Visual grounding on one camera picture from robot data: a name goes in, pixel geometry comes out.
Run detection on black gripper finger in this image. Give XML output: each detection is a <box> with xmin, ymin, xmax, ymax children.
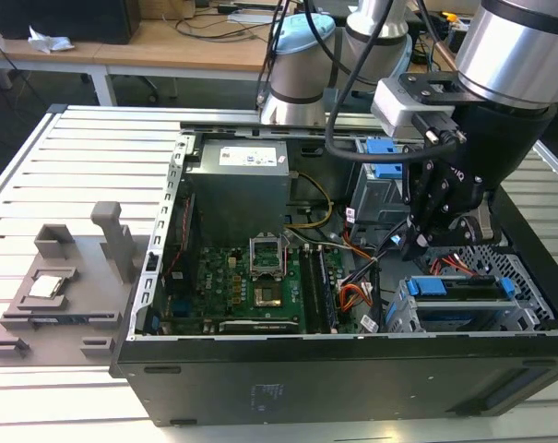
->
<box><xmin>425</xmin><ymin>214</ymin><xmax>502</xmax><ymax>249</ymax></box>
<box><xmin>400</xmin><ymin>158</ymin><xmax>447</xmax><ymax>263</ymax></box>

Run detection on red orange disk power wire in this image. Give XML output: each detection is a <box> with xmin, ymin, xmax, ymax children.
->
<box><xmin>428</xmin><ymin>256</ymin><xmax>476</xmax><ymax>278</ymax></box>

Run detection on black wire blue tab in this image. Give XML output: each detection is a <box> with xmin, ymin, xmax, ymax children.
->
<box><xmin>373</xmin><ymin>216</ymin><xmax>427</xmax><ymax>259</ymax></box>

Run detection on hard disk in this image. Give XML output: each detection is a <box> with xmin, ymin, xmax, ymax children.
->
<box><xmin>407</xmin><ymin>274</ymin><xmax>517</xmax><ymax>324</ymax></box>

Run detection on metal disk bay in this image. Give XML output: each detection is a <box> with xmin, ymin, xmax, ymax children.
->
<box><xmin>384</xmin><ymin>244</ymin><xmax>558</xmax><ymax>334</ymax></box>

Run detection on RAM slot black clips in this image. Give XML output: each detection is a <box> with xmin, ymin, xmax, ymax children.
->
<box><xmin>319</xmin><ymin>246</ymin><xmax>342</xmax><ymax>331</ymax></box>
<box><xmin>305</xmin><ymin>246</ymin><xmax>328</xmax><ymax>334</ymax></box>

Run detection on RAM slot white clips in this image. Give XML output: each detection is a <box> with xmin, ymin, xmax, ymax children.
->
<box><xmin>313</xmin><ymin>246</ymin><xmax>335</xmax><ymax>333</ymax></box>

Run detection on grey optical drive cage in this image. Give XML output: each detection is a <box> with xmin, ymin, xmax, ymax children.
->
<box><xmin>351</xmin><ymin>137</ymin><xmax>418</xmax><ymax>227</ymax></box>

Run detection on blue drive latch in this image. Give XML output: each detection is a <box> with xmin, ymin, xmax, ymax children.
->
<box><xmin>364</xmin><ymin>137</ymin><xmax>407</xmax><ymax>179</ymax></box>

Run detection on cluttered wooden desk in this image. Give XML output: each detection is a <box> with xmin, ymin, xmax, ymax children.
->
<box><xmin>398</xmin><ymin>0</ymin><xmax>473</xmax><ymax>101</ymax></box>

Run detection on small black box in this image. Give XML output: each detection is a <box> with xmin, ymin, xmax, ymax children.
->
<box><xmin>445</xmin><ymin>22</ymin><xmax>469</xmax><ymax>50</ymax></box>

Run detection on metal socket cover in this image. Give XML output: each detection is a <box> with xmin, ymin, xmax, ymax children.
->
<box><xmin>249</xmin><ymin>233</ymin><xmax>285</xmax><ymax>281</ymax></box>

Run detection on CPU socket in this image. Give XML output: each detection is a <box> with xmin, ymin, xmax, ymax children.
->
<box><xmin>253</xmin><ymin>284</ymin><xmax>287</xmax><ymax>309</ymax></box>

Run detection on grey power supply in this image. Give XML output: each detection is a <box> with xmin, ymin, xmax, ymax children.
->
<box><xmin>185</xmin><ymin>138</ymin><xmax>292</xmax><ymax>250</ymax></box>

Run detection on black graphics card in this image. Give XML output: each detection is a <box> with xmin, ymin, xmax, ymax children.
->
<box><xmin>218</xmin><ymin>317</ymin><xmax>303</xmax><ymax>334</ymax></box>

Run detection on green Dell motherboard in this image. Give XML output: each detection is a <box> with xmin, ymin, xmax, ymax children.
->
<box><xmin>165</xmin><ymin>244</ymin><xmax>349</xmax><ymax>336</ymax></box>

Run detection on black PC case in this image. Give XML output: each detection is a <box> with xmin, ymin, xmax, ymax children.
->
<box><xmin>110</xmin><ymin>120</ymin><xmax>558</xmax><ymax>428</ymax></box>

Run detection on long wooden desk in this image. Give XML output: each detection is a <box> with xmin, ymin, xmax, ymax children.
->
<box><xmin>0</xmin><ymin>0</ymin><xmax>279</xmax><ymax>107</ymax></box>

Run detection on grey parts rack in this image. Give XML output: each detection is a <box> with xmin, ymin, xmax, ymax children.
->
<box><xmin>0</xmin><ymin>200</ymin><xmax>141</xmax><ymax>368</ymax></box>

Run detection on dark RAM stick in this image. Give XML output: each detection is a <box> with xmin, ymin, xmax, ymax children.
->
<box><xmin>29</xmin><ymin>314</ymin><xmax>116</xmax><ymax>324</ymax></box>

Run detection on silver CPU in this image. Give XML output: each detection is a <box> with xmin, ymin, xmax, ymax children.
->
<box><xmin>28</xmin><ymin>274</ymin><xmax>67</xmax><ymax>299</ymax></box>

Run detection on large black box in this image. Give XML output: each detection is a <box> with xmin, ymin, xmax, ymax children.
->
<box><xmin>0</xmin><ymin>0</ymin><xmax>141</xmax><ymax>45</ymax></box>

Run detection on crumpled white paper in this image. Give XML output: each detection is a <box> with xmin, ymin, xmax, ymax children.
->
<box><xmin>27</xmin><ymin>25</ymin><xmax>77</xmax><ymax>53</ymax></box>

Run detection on orange wire bundle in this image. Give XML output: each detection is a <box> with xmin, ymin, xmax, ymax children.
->
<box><xmin>342</xmin><ymin>225</ymin><xmax>379</xmax><ymax>259</ymax></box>

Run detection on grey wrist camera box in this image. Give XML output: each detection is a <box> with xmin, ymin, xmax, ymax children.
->
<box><xmin>370</xmin><ymin>77</ymin><xmax>457</xmax><ymax>139</ymax></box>

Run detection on yellow wire bundle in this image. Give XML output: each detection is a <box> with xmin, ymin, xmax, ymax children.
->
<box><xmin>285</xmin><ymin>173</ymin><xmax>334</xmax><ymax>230</ymax></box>

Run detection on black cable copper sleeve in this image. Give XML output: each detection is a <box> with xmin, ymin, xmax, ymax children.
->
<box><xmin>416</xmin><ymin>0</ymin><xmax>459</xmax><ymax>70</ymax></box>

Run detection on black cable bundle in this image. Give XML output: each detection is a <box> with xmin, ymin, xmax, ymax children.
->
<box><xmin>338</xmin><ymin>257</ymin><xmax>384</xmax><ymax>333</ymax></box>

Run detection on grey white wire bundle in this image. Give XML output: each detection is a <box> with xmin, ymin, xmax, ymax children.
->
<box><xmin>285</xmin><ymin>228</ymin><xmax>376</xmax><ymax>259</ymax></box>

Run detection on black camera cable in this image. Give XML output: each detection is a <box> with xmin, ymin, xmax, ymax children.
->
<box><xmin>324</xmin><ymin>0</ymin><xmax>467</xmax><ymax>161</ymax></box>

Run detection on orange red wire loop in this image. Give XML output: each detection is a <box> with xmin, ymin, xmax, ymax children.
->
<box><xmin>340</xmin><ymin>283</ymin><xmax>374</xmax><ymax>310</ymax></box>

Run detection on wire locking lever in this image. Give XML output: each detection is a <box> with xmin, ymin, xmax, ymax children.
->
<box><xmin>280</xmin><ymin>229</ymin><xmax>291</xmax><ymax>281</ymax></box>

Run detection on black arm base cable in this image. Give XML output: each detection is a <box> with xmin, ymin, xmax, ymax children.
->
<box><xmin>255</xmin><ymin>0</ymin><xmax>307</xmax><ymax>110</ymax></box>

